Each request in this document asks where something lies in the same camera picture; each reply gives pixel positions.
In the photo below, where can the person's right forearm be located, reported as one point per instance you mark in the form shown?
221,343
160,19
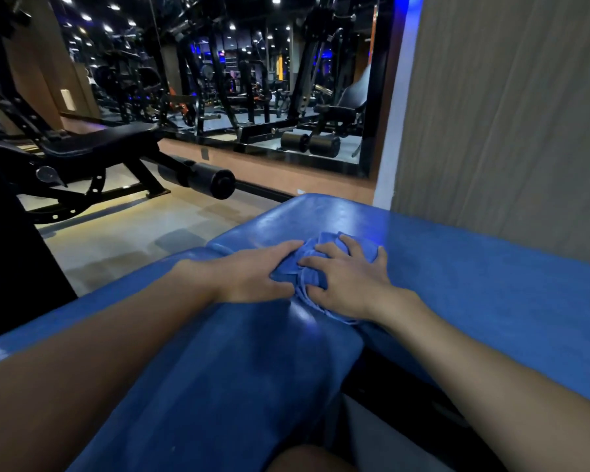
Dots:
511,388

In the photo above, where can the black workout bench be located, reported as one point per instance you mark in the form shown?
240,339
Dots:
98,142

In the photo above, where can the person's leg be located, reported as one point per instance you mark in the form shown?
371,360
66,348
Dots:
310,459

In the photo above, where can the blue bench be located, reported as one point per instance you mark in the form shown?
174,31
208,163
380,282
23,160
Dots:
472,299

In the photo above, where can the black framed wall mirror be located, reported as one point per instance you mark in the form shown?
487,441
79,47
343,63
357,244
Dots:
251,78

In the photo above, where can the black roller pad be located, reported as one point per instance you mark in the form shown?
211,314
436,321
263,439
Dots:
201,177

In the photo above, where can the person's left forearm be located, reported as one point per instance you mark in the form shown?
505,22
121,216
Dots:
88,368

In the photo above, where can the person's right hand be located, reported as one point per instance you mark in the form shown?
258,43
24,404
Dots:
354,285

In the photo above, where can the blue microfibre cloth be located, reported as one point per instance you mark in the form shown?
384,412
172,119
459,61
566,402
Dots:
295,270

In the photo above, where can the person's left hand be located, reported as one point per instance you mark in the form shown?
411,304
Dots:
246,275

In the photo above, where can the black machine upright column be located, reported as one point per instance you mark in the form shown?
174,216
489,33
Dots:
15,270

